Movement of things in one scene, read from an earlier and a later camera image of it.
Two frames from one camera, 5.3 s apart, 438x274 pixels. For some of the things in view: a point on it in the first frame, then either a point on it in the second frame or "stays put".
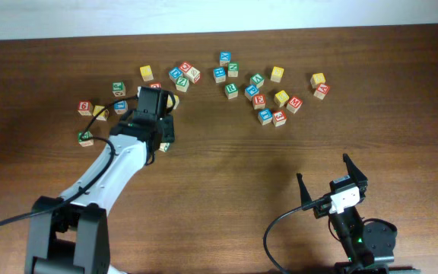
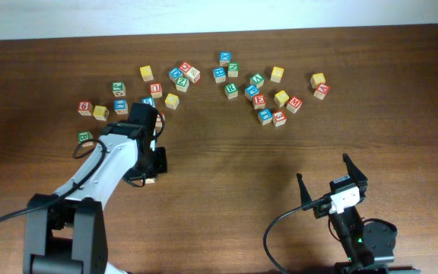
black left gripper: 169,135 → 161,167
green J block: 119,89 stays put
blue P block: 251,90 stays put
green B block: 165,147 → 150,180
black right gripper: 360,180 stays put
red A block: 321,90 stays put
